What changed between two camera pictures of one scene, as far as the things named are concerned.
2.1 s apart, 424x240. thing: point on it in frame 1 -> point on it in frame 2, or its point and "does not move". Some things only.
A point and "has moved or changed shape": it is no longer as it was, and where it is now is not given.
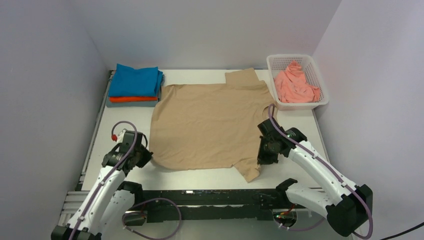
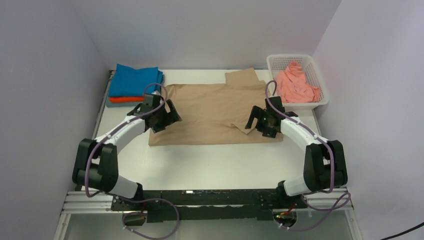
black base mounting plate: (162, 206) does not move
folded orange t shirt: (131, 99) does not move
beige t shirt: (211, 125) has moved or changed shape
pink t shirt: (292, 86) does not move
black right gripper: (263, 158) -> (258, 113)
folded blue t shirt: (127, 82) does not move
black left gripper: (147, 156) -> (170, 117)
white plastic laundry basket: (296, 82) does not move
